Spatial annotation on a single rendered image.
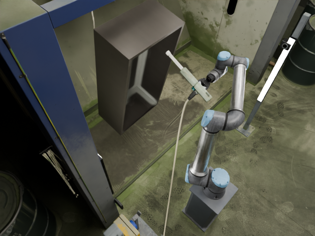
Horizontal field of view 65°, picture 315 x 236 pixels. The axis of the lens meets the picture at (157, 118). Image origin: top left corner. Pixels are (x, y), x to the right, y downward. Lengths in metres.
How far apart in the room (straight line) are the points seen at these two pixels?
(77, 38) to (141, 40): 1.61
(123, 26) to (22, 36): 1.10
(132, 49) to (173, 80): 2.14
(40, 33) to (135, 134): 2.43
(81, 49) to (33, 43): 2.42
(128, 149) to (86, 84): 0.99
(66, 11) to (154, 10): 1.23
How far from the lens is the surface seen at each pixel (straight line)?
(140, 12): 2.03
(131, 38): 1.81
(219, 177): 2.02
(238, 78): 1.87
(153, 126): 3.25
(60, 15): 0.92
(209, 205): 2.22
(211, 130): 1.64
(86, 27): 3.38
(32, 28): 0.89
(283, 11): 3.45
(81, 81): 3.30
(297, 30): 2.52
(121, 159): 3.01
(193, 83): 1.85
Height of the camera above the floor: 2.71
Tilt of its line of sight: 53 degrees down
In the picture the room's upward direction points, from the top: 2 degrees clockwise
